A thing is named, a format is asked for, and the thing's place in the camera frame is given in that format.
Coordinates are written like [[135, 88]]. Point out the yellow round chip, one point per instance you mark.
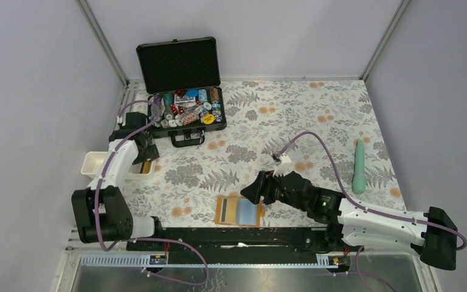
[[208, 119]]

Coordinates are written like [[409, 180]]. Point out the white rectangular plastic tray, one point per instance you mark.
[[94, 160]]

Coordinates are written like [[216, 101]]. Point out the black poker chip case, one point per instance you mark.
[[169, 70]]

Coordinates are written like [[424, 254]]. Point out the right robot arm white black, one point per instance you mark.
[[430, 235]]

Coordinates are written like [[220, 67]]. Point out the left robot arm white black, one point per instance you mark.
[[100, 210]]

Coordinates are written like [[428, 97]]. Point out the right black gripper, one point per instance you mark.
[[262, 185]]

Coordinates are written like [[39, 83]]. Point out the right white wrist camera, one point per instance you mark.
[[284, 164]]

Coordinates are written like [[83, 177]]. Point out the orange leather card holder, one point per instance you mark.
[[218, 207]]

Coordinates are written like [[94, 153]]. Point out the grey slotted cable duct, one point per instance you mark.
[[161, 261]]

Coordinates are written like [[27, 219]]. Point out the mint green wand massager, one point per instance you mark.
[[359, 178]]

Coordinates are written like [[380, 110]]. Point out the floral patterned table mat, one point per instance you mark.
[[326, 118]]

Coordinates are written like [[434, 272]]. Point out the blue round chip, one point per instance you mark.
[[192, 93]]

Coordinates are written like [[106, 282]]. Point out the light blue card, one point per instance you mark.
[[248, 214]]

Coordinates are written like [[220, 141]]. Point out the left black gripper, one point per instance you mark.
[[150, 152]]

